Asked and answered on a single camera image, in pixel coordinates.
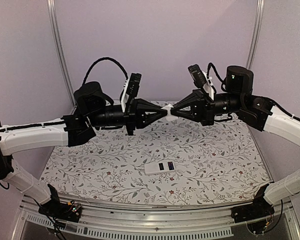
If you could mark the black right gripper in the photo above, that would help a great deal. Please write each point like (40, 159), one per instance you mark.
(204, 107)

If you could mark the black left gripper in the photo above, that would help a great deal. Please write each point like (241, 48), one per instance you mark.
(132, 116)

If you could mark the purple AAA battery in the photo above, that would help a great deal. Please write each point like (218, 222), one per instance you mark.
(170, 166)

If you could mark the white remote control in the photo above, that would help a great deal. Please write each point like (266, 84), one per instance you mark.
(158, 168)

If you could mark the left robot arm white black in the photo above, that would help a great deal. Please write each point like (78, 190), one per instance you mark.
(95, 110)

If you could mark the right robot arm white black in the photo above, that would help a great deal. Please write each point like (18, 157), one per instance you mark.
(259, 112)

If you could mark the floral patterned table mat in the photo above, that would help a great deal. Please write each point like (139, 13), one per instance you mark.
(177, 162)

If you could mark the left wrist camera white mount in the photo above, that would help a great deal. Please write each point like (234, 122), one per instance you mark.
(131, 87)

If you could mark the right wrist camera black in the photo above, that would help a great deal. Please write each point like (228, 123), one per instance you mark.
(202, 81)

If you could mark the aluminium front rail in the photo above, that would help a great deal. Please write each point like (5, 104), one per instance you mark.
(107, 220)

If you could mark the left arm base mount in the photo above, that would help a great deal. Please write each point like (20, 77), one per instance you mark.
(70, 211)

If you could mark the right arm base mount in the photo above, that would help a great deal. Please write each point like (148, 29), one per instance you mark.
(259, 208)

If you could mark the right aluminium frame post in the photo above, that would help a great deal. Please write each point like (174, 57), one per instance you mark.
(255, 33)

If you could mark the aluminium frame post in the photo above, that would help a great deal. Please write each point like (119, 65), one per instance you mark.
(255, 33)
(51, 7)

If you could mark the left aluminium frame post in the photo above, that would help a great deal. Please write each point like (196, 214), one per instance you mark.
(51, 7)

